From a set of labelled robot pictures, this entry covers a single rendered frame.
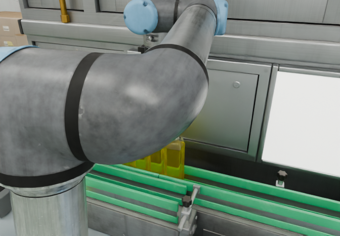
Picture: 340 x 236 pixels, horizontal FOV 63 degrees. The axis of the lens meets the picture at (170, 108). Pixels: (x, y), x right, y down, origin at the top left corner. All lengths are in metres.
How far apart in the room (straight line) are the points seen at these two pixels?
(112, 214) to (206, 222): 0.30
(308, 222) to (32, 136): 0.79
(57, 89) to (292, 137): 0.79
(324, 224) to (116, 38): 0.84
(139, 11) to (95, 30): 0.44
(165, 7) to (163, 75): 0.37
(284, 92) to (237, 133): 0.21
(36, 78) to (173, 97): 0.13
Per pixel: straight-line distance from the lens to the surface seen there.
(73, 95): 0.26
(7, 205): 1.24
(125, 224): 0.98
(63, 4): 1.10
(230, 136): 0.97
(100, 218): 1.03
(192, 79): 0.29
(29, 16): 1.25
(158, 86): 0.26
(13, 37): 4.85
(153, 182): 0.93
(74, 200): 0.36
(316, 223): 0.92
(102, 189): 0.95
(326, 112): 0.91
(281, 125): 0.93
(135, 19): 0.62
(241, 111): 0.92
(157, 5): 0.63
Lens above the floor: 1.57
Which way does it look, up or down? 27 degrees down
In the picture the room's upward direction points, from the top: straight up
